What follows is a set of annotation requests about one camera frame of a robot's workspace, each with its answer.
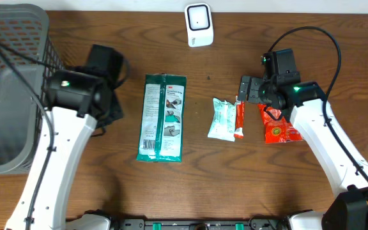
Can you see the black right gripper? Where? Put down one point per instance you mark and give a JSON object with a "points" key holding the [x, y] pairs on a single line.
{"points": [[255, 84]]}

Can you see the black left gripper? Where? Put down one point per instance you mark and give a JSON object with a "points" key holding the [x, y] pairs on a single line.
{"points": [[119, 115]]}

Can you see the pale mint wipes packet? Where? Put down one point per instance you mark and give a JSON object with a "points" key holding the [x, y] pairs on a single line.
{"points": [[223, 122]]}

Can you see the thin red stick packet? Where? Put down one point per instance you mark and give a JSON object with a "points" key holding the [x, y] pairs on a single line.
{"points": [[240, 113]]}

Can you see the green white packet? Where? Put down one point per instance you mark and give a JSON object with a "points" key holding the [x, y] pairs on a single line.
{"points": [[160, 138]]}

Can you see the orange-red snack bag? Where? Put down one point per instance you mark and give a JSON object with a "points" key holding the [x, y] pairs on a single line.
{"points": [[277, 129]]}

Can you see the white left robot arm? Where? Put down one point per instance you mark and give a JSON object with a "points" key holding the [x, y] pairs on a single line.
{"points": [[75, 103]]}

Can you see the white barcode scanner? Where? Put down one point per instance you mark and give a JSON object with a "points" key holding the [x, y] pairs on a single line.
{"points": [[199, 25]]}

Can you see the grey mesh plastic basket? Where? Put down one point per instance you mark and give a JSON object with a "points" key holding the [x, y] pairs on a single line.
{"points": [[24, 28]]}

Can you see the black mounting rail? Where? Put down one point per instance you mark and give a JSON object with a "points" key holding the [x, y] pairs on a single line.
{"points": [[257, 223]]}

